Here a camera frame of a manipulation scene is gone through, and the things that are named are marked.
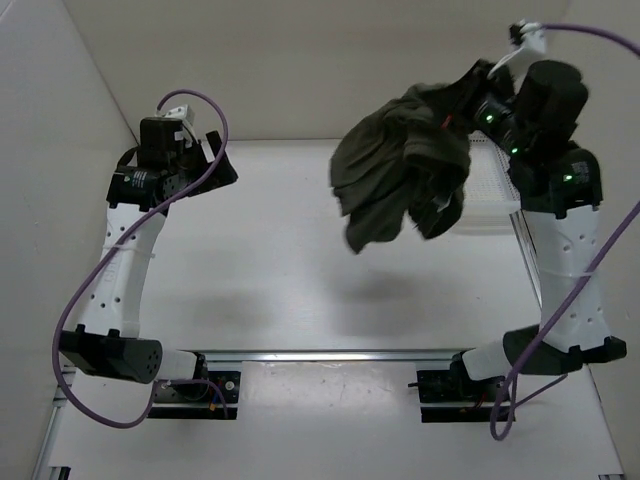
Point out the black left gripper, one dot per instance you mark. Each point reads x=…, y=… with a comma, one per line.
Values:
x=220, y=175

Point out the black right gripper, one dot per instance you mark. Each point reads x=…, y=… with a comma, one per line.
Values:
x=480, y=80

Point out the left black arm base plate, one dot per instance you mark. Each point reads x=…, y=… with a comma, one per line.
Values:
x=200, y=402

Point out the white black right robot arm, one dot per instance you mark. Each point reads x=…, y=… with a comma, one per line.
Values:
x=560, y=191

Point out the white perforated plastic basket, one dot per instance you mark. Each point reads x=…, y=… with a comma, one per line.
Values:
x=489, y=197

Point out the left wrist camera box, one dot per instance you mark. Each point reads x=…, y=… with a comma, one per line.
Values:
x=184, y=113

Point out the aluminium left side rail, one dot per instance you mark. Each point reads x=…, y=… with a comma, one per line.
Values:
x=44, y=469

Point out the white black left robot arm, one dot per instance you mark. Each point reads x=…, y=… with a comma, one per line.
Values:
x=167, y=165

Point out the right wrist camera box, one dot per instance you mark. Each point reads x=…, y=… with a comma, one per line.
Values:
x=528, y=44

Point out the aluminium rail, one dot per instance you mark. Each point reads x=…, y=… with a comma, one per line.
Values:
x=44, y=469
x=333, y=355
x=528, y=251

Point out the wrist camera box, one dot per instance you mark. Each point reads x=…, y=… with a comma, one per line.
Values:
x=184, y=113
x=528, y=44

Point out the aluminium right side rail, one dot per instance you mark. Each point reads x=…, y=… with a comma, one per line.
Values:
x=528, y=251

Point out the aluminium front rail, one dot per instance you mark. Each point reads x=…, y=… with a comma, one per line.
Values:
x=333, y=355

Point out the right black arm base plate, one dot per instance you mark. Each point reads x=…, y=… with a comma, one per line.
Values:
x=444, y=400

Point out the olive green shorts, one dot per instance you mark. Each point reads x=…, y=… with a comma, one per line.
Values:
x=406, y=160

